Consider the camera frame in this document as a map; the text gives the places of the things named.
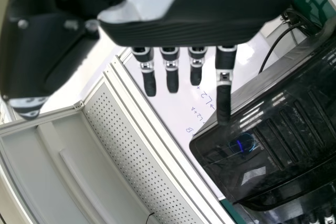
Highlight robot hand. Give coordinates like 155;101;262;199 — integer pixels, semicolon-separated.
0;0;310;126

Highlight black oven with glass door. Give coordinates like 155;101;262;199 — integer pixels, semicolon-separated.
189;18;336;224

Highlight white cabinet panel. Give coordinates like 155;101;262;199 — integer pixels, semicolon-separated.
0;100;158;224

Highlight black power cable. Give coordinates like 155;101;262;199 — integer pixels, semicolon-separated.
258;22;307;74

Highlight white aluminium frame rail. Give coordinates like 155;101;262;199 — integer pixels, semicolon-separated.
103;55;238;224

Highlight white perforated cable duct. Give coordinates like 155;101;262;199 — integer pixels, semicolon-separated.
83;81;211;224

